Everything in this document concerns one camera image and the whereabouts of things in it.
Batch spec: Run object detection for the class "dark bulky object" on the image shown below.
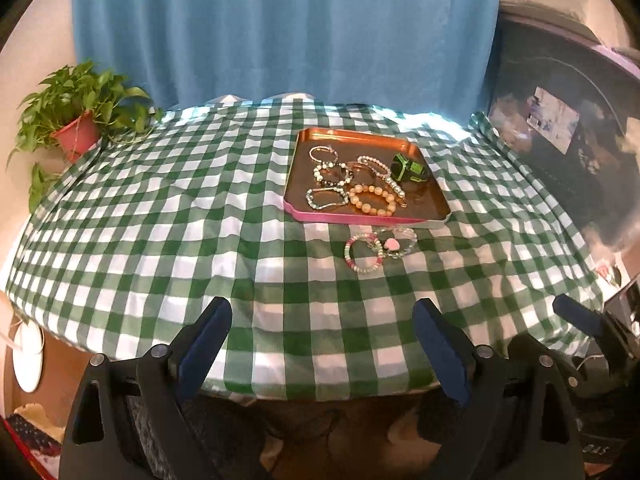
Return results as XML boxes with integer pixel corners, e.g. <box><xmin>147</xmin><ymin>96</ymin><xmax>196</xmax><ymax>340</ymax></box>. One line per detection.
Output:
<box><xmin>487</xmin><ymin>2</ymin><xmax>640</xmax><ymax>261</ymax></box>

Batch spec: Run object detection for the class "pink and green beaded bracelet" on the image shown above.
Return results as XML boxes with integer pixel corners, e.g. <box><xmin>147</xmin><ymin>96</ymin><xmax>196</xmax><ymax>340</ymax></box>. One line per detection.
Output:
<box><xmin>344</xmin><ymin>234</ymin><xmax>385</xmax><ymax>275</ymax></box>

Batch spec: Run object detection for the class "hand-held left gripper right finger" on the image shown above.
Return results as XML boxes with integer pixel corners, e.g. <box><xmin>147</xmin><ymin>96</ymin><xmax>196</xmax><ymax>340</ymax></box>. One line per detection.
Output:
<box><xmin>412</xmin><ymin>297</ymin><xmax>586</xmax><ymax>480</ymax></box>

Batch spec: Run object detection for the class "small pink white object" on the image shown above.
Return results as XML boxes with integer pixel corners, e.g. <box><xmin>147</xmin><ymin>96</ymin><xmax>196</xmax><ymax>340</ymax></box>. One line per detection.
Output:
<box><xmin>595</xmin><ymin>260</ymin><xmax>623</xmax><ymax>286</ymax></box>

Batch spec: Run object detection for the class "brown bracelet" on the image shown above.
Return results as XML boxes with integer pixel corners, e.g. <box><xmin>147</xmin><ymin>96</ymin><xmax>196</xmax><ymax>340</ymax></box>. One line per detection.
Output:
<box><xmin>345</xmin><ymin>160</ymin><xmax>378</xmax><ymax>183</ymax></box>

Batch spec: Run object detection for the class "blue curtain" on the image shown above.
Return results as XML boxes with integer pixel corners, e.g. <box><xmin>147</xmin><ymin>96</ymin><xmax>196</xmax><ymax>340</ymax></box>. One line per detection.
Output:
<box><xmin>71</xmin><ymin>0</ymin><xmax>503</xmax><ymax>113</ymax></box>

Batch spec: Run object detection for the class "black and white beaded bracelet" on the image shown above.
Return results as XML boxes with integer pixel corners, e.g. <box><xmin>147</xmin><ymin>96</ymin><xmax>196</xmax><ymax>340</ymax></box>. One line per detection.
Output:
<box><xmin>313</xmin><ymin>160</ymin><xmax>355</xmax><ymax>187</ymax></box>

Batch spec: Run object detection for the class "green checkered tablecloth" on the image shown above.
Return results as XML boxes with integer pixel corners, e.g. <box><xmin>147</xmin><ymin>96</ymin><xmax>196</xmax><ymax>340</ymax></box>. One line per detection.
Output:
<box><xmin>2</xmin><ymin>94</ymin><xmax>608</xmax><ymax>403</ymax></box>

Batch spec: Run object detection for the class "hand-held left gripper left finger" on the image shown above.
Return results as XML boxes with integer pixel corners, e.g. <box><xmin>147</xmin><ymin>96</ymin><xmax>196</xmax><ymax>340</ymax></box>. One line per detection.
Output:
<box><xmin>59</xmin><ymin>296</ymin><xmax>233</xmax><ymax>480</ymax></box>

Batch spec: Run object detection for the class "patterned cloth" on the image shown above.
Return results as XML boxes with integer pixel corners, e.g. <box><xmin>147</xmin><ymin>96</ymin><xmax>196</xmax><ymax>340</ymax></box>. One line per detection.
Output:
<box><xmin>2</xmin><ymin>402</ymin><xmax>63</xmax><ymax>468</ymax></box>

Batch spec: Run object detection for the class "large orange bead bracelet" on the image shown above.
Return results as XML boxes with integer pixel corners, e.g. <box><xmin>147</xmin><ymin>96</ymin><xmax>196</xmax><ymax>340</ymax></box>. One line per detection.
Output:
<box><xmin>347</xmin><ymin>183</ymin><xmax>398</xmax><ymax>217</ymax></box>

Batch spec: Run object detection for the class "white pearl bracelet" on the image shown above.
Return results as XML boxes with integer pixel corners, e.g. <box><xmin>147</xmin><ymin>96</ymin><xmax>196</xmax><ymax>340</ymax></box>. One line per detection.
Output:
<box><xmin>357</xmin><ymin>155</ymin><xmax>407</xmax><ymax>208</ymax></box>

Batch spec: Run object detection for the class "clear bracelet with pink charm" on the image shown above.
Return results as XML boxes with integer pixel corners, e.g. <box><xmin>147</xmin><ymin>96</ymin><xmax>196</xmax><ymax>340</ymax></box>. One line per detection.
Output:
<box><xmin>372</xmin><ymin>226</ymin><xmax>418</xmax><ymax>261</ymax></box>

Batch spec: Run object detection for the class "white round object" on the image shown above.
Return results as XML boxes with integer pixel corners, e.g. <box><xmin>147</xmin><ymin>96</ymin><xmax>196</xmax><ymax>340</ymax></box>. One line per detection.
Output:
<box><xmin>12</xmin><ymin>320</ymin><xmax>46</xmax><ymax>393</ymax></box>

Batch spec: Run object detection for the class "copper metal tray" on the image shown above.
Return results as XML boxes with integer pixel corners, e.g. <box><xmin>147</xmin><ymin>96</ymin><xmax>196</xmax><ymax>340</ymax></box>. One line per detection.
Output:
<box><xmin>282</xmin><ymin>127</ymin><xmax>451</xmax><ymax>226</ymax></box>

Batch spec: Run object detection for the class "green and black watch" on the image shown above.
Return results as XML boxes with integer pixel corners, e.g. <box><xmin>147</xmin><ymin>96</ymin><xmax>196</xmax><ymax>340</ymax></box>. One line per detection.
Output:
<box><xmin>390</xmin><ymin>152</ymin><xmax>430</xmax><ymax>183</ymax></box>

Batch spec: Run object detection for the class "pale green beaded bracelet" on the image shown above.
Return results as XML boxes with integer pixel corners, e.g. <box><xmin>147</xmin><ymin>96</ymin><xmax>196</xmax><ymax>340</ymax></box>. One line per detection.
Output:
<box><xmin>305</xmin><ymin>186</ymin><xmax>349</xmax><ymax>211</ymax></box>

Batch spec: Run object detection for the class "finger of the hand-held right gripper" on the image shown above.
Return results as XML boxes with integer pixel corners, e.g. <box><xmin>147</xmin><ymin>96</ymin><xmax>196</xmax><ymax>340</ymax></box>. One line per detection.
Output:
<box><xmin>507</xmin><ymin>332</ymin><xmax>576</xmax><ymax>376</ymax></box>
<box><xmin>552</xmin><ymin>294</ymin><xmax>608</xmax><ymax>343</ymax></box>

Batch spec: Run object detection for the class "potted green plant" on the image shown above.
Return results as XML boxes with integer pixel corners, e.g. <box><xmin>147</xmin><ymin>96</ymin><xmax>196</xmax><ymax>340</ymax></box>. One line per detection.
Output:
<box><xmin>7</xmin><ymin>60</ymin><xmax>163</xmax><ymax>213</ymax></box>

